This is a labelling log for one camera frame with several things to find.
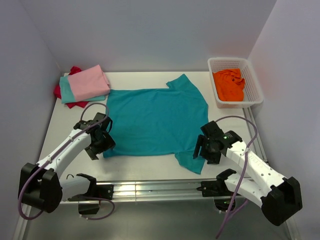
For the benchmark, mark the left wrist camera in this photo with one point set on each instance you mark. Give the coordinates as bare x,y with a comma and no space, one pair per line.
100,121

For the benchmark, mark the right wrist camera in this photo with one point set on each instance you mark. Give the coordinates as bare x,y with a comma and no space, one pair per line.
213,132

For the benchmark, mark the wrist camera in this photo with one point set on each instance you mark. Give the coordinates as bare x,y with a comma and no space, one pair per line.
100,121
213,132

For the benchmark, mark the orange crumpled t shirt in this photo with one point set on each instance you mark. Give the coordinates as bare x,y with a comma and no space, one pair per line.
229,85

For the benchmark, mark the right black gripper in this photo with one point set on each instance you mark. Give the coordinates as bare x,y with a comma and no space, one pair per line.
202,140

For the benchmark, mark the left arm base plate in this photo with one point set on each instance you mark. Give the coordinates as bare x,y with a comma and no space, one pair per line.
104,191

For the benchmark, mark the folded light teal t shirt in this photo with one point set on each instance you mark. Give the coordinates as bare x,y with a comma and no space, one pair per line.
67,95

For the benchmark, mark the folded pink t shirt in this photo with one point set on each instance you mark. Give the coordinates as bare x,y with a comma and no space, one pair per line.
89,83

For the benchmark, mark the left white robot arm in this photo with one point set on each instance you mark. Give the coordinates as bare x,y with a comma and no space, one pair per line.
40,185

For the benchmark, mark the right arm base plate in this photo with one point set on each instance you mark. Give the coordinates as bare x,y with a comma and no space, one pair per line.
211,189

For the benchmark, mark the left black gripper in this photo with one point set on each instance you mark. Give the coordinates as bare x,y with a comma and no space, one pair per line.
109,143

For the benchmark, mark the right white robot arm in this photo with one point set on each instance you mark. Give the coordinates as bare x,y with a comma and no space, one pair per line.
278,197

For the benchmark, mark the white plastic basket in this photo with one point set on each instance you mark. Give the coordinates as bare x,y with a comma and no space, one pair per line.
252,91

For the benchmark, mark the aluminium mounting rail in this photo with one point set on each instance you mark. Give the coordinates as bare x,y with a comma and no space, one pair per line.
156,190

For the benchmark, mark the folded red t shirt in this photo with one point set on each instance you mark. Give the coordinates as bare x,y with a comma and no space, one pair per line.
57,91

